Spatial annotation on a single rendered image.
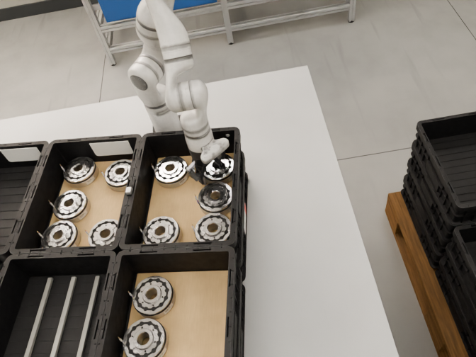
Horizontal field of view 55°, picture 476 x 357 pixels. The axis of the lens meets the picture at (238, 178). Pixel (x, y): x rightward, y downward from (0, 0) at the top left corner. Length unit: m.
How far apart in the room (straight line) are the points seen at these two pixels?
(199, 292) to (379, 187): 1.39
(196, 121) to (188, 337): 0.53
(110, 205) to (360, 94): 1.80
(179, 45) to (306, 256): 0.68
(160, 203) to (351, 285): 0.59
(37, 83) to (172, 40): 2.48
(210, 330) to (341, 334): 0.35
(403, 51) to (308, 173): 1.75
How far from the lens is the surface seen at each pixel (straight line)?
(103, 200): 1.44
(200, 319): 1.17
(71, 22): 4.01
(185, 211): 1.33
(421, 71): 3.00
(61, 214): 1.43
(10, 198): 1.61
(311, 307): 1.29
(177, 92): 1.11
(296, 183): 1.49
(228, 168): 1.35
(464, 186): 1.82
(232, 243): 1.13
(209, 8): 3.10
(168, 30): 1.09
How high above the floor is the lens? 1.90
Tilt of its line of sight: 52 degrees down
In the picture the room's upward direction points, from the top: 13 degrees counter-clockwise
